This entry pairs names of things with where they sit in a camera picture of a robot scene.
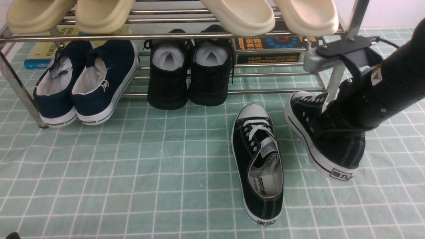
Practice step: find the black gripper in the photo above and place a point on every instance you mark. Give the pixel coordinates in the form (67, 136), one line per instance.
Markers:
(364, 108)

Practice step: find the black canvas sneaker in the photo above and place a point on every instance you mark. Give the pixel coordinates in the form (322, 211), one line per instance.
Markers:
(259, 164)
(336, 156)

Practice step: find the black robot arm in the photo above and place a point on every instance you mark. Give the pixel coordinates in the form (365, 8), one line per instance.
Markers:
(406, 61)

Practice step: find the metal shoe rack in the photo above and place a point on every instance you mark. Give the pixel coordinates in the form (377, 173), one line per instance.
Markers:
(358, 12)

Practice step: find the cream slipper far right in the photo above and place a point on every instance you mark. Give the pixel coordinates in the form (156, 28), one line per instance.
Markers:
(311, 18)

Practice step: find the cream slipper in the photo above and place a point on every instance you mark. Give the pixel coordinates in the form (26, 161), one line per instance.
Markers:
(311, 18)
(244, 18)

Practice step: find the black book stack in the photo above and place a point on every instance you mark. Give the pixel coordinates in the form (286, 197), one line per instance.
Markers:
(274, 50)

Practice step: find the cream slipper inner right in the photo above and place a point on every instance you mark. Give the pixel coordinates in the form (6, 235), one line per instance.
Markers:
(244, 18)

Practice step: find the black shoe right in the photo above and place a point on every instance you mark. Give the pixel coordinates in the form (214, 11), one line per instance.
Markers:
(213, 64)

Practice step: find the black shoe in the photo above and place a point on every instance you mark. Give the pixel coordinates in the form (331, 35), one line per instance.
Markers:
(169, 63)
(213, 64)

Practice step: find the black shoe left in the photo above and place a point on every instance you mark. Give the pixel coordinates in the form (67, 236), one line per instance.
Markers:
(169, 63)

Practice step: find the green checkered floor mat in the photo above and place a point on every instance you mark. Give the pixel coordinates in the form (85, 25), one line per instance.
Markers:
(153, 174)

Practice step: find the navy sneaker right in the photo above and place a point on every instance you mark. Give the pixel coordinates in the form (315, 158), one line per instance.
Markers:
(108, 70)

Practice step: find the navy sneaker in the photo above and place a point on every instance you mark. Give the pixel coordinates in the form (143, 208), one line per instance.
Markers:
(52, 91)
(108, 70)

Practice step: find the yellow slipper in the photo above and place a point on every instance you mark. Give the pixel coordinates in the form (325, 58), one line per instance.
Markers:
(102, 16)
(37, 16)

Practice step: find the navy sneaker left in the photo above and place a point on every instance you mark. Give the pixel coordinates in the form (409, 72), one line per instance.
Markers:
(52, 91)

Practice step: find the yellow blue book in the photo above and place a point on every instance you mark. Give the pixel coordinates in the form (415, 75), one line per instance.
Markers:
(43, 52)

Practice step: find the yellow slipper far left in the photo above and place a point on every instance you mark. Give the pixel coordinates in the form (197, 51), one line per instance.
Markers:
(37, 16)

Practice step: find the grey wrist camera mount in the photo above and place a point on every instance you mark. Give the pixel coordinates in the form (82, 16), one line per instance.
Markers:
(354, 52)

